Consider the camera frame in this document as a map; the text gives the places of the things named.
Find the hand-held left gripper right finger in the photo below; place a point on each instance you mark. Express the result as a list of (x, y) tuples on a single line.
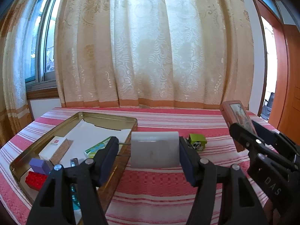
[(186, 162)]

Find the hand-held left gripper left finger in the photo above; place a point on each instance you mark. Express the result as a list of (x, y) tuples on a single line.
[(110, 159)]

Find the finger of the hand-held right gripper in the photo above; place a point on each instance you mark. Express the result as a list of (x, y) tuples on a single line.
[(267, 134), (246, 139)]

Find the green printed small box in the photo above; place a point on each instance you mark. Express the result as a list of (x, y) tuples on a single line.
[(93, 150)]

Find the reddish brown picture box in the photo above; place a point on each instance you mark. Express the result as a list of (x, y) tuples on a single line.
[(228, 114)]

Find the white power adapter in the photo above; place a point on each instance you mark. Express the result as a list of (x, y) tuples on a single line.
[(154, 150)]

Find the gold metal tin tray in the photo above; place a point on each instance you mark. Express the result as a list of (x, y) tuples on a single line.
[(110, 119)]

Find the white cardboard box red stamp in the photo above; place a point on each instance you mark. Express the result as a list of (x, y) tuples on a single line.
[(55, 146)]

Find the green toy block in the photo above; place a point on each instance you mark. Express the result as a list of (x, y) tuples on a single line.
[(196, 139)]

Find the dark chair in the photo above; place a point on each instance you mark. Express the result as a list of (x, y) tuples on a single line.
[(267, 105)]

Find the small silver clip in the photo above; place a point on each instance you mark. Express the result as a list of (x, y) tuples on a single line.
[(74, 162)]

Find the white paper liner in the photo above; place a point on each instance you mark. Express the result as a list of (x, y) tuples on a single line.
[(79, 133)]

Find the pink striped tablecloth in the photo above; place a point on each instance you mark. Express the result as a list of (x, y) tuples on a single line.
[(159, 192)]

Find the teal plastic item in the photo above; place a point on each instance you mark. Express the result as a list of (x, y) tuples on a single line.
[(75, 196)]

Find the purple block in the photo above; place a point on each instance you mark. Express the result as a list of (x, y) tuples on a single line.
[(38, 165)]

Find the red building brick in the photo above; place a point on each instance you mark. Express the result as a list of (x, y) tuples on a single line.
[(35, 179)]

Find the wooden window sill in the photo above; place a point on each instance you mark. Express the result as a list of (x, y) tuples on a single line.
[(42, 93)]

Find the cream patterned curtain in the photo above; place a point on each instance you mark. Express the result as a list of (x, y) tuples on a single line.
[(152, 44)]

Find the cream lace curtain gold hem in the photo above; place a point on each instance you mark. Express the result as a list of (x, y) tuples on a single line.
[(13, 75)]

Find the wooden door frame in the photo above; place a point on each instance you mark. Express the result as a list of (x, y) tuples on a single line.
[(290, 75)]

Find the window with metal frame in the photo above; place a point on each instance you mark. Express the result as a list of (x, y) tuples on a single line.
[(44, 39)]

